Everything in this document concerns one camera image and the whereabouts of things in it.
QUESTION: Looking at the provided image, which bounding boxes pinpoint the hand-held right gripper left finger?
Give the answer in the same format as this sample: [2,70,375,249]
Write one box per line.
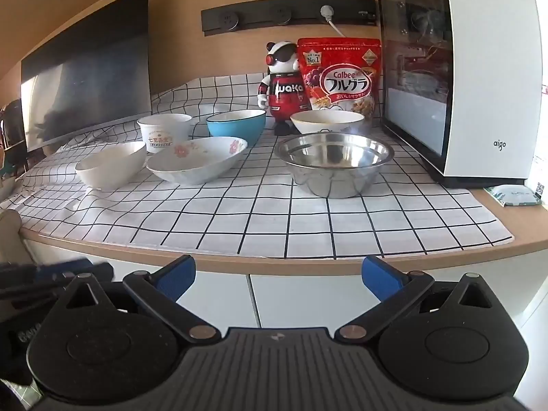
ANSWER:
[55,254,221,344]

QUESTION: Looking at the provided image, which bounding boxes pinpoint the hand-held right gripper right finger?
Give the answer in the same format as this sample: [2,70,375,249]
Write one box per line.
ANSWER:
[335,256,503,344]

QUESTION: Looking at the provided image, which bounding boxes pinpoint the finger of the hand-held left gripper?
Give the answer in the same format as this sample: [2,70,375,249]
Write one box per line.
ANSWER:
[36,259,114,292]

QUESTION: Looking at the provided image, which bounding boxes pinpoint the plain white bowl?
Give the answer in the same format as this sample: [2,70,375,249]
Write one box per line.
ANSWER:
[75,141,147,190]

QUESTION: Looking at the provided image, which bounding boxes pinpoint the stainless steel bowl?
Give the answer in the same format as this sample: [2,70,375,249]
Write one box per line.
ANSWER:
[274,134,395,199]

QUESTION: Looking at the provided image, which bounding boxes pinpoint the white paper bowl red print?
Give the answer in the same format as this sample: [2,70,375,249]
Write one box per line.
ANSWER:
[137,113,193,154]

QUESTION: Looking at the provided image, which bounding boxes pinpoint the blue bowl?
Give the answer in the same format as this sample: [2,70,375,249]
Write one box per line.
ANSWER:
[206,109,267,149]

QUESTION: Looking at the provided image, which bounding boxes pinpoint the white bowl with yellow rim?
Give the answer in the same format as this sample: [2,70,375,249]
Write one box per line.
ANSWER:
[290,110,366,136]

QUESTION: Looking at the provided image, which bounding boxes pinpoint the beige padded object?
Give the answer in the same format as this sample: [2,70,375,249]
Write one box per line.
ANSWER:
[0,209,23,266]

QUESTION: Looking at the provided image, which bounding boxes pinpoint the white cabinet door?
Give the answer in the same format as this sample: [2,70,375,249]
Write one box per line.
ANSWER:
[249,265,532,335]

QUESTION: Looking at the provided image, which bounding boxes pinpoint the white black checked tablecloth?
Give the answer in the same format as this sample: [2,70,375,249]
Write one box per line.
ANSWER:
[9,73,514,260]

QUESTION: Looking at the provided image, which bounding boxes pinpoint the tissue packet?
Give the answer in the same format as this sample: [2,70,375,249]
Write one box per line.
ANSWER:
[483,184,542,209]

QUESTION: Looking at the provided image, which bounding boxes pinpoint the dark rounded object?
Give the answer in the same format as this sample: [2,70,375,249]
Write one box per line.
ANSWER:
[0,98,25,155]

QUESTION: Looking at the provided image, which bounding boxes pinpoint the dark monitor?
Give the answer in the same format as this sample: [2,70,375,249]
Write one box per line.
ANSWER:
[21,0,153,153]

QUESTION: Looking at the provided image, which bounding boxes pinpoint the red cereal bag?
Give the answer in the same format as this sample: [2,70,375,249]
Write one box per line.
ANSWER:
[297,37,382,130]

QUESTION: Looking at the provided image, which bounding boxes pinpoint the red panda robot toy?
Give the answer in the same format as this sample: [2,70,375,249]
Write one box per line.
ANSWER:
[258,40,312,136]

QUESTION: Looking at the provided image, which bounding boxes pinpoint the white power plug with cable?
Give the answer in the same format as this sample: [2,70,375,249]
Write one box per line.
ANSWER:
[320,4,346,39]

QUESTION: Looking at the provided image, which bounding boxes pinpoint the black wall power strip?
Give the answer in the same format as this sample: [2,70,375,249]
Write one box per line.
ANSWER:
[201,0,378,34]

